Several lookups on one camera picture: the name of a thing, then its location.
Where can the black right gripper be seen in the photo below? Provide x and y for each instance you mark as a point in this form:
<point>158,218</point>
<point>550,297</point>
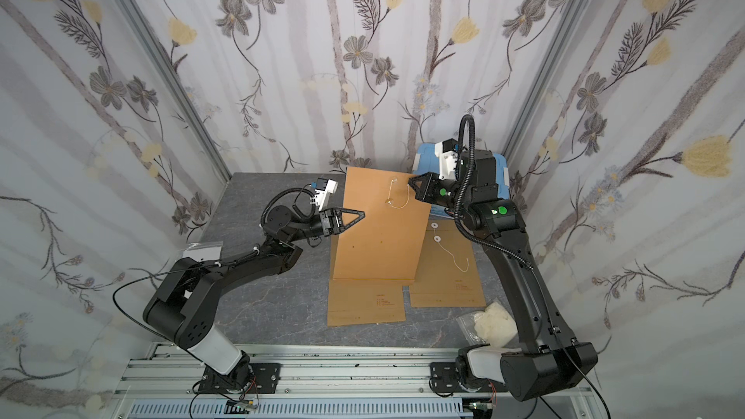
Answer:
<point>437,189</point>

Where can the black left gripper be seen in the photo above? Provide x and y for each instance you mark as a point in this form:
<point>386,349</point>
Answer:
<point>335,221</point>

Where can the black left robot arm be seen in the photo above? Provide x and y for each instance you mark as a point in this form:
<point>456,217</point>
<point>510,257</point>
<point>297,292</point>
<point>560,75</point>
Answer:
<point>184,306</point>

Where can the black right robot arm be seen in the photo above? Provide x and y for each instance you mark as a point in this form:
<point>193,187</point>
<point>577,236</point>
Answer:
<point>550,358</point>

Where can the clear plastic bag left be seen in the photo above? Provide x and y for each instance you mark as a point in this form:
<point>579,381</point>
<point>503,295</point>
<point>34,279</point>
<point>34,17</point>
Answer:
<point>203,251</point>

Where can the plastic bag with white stuff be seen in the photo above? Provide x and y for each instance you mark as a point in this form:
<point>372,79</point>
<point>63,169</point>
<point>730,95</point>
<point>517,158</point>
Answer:
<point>492,326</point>

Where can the blue lidded white storage box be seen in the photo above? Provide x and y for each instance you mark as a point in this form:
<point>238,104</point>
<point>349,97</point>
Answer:
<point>426,161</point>

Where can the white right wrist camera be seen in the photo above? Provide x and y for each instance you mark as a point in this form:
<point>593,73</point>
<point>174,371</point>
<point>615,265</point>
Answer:
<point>447,155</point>

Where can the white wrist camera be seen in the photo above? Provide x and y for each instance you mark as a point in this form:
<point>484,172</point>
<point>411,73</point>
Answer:
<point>447,155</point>
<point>324,189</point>

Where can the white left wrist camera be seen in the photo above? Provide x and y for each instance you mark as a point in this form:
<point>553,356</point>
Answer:
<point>324,189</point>

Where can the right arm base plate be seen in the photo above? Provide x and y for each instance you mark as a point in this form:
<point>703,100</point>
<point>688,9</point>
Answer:
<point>445,381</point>

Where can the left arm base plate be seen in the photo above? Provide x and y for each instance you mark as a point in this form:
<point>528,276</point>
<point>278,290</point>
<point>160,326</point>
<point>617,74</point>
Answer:
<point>261,378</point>

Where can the white slotted cable duct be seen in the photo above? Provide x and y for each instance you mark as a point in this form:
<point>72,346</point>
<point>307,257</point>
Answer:
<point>301,408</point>

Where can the aluminium rail frame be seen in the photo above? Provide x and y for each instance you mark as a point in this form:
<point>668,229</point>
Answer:
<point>335,372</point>

